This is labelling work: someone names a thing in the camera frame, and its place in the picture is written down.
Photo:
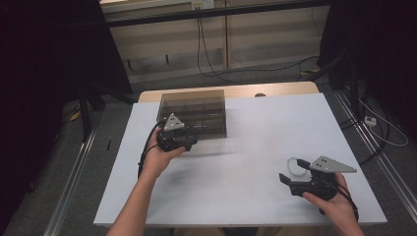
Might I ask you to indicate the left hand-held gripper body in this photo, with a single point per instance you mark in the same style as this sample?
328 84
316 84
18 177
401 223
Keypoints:
173 137

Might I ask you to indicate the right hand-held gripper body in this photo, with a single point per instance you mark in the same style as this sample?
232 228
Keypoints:
327 165

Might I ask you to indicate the smoked transparent drawer box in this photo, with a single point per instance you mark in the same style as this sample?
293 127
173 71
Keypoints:
203 108

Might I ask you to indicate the person's left hand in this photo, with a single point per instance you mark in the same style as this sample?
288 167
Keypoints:
157 160

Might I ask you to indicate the person's right hand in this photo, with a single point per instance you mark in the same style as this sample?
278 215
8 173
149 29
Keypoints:
339 209

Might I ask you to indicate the white table board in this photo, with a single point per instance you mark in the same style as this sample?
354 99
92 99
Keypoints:
236 183

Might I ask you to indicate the white power adapter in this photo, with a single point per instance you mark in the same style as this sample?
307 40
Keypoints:
370 121

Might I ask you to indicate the dark table grommet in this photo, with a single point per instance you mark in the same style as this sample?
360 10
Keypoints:
260 95

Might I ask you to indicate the wooden table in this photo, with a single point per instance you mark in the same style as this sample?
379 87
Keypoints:
278 88

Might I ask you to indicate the black stand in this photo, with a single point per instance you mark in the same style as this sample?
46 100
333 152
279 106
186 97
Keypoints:
353 85
85 111

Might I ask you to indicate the black horizontal bar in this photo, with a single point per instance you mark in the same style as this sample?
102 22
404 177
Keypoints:
209 13

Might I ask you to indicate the black curtain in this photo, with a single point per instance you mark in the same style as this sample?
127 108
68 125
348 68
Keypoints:
377 49
42 82

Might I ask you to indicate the metal floor rail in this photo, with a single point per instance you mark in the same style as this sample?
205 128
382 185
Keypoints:
387 164
70 183

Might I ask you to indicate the white wall socket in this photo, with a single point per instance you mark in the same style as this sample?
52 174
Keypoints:
203 4

